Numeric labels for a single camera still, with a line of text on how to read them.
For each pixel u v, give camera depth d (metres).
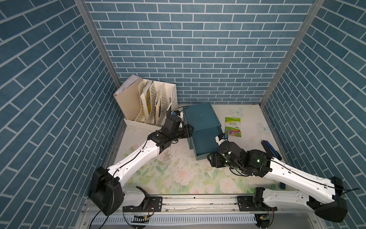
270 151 0.93
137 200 0.61
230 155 0.49
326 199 0.40
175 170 0.86
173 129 0.60
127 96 0.89
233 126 1.06
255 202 0.66
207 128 0.78
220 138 0.63
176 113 0.71
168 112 0.93
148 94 0.95
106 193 0.39
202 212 0.72
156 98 0.96
